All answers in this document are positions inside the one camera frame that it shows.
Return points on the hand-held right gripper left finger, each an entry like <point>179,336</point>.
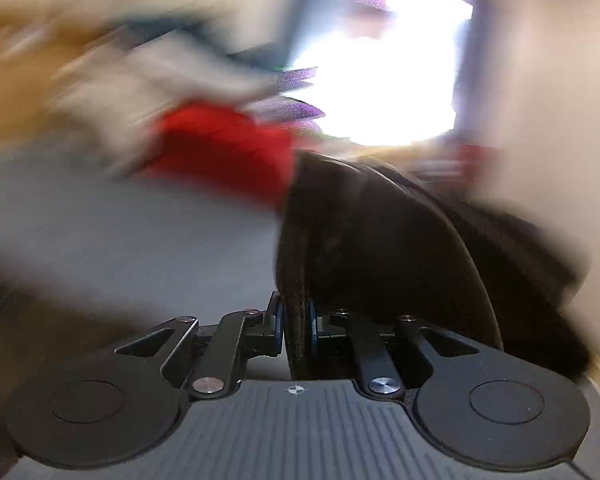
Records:
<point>278,321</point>

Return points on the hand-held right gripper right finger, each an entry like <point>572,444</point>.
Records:
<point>311,325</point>

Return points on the dark brown pants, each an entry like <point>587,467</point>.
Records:
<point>380,240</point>

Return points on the red cloth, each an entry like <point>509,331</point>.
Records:
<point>215,150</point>

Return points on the bright window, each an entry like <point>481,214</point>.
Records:
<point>390,70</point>

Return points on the pale grey object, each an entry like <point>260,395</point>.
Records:
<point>145,90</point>

